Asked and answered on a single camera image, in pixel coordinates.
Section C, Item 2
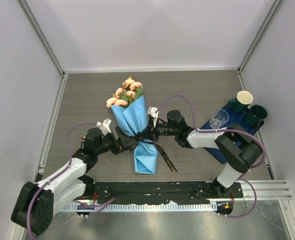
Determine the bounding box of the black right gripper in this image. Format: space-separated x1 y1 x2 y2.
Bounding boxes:
138 118 178 143

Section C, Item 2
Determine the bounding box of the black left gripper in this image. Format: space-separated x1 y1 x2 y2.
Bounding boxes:
95 126 137 155

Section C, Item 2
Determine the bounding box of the black printed ribbon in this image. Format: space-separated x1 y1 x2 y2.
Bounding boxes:
131 136 178 175

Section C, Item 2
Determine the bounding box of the large blue wrapping paper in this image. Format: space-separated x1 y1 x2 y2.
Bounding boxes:
111 96 158 175

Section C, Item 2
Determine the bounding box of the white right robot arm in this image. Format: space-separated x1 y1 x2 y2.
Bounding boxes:
136 110 265 198

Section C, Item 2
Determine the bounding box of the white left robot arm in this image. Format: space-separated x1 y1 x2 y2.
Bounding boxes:
11 126 138 236

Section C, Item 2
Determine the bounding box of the clear plastic cup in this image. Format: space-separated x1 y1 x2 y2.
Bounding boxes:
209 109 230 130

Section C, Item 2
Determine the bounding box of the dark green mug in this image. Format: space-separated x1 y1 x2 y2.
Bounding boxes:
227 98 249 113
243 104 268 128

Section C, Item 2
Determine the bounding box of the beige paper cup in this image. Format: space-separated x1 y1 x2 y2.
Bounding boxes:
236 90 254 107

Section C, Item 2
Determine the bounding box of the slotted cable duct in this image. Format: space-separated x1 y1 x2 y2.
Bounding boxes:
60 201 217 213

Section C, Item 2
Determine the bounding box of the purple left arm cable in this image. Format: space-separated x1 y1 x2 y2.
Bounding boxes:
26 122 117 238

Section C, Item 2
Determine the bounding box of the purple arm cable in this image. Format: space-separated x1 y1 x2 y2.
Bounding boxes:
26 122 117 238
156 94 267 220

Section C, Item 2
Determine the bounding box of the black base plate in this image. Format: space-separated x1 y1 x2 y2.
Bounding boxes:
93 181 244 201

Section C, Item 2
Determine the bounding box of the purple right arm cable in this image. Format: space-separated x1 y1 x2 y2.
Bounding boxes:
156 94 267 220

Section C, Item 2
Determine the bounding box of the aluminium frame rail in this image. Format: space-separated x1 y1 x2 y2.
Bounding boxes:
18 179 294 202

